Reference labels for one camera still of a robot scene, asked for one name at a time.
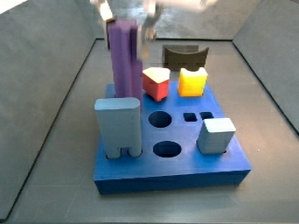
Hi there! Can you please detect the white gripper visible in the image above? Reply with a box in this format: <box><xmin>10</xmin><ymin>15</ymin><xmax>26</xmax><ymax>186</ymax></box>
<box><xmin>90</xmin><ymin>0</ymin><xmax>219</xmax><ymax>60</ymax></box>

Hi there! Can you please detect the purple star bar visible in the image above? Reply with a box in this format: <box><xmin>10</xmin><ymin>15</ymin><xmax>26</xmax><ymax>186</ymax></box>
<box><xmin>107</xmin><ymin>19</ymin><xmax>143</xmax><ymax>99</ymax></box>

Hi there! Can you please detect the black curved fixture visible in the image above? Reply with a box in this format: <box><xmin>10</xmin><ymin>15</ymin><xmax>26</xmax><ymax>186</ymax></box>
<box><xmin>163</xmin><ymin>45</ymin><xmax>210</xmax><ymax>71</ymax></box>

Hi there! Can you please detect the blue peg board base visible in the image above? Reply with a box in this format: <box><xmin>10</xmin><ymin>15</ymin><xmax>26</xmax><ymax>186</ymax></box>
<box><xmin>94</xmin><ymin>81</ymin><xmax>251</xmax><ymax>194</ymax></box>

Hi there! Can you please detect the red pentagon block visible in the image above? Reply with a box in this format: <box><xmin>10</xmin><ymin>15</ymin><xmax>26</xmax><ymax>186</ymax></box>
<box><xmin>143</xmin><ymin>67</ymin><xmax>171</xmax><ymax>102</ymax></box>

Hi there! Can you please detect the yellow arch block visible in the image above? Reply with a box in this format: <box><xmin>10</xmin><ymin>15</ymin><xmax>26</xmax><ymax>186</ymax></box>
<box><xmin>178</xmin><ymin>67</ymin><xmax>209</xmax><ymax>97</ymax></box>

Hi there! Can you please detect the tall light blue block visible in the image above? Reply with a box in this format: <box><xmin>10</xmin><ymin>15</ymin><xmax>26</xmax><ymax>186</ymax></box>
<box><xmin>95</xmin><ymin>97</ymin><xmax>142</xmax><ymax>159</ymax></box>

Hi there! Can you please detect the small light blue block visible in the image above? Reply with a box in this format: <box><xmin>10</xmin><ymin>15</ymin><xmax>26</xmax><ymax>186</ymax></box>
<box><xmin>197</xmin><ymin>117</ymin><xmax>237</xmax><ymax>154</ymax></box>

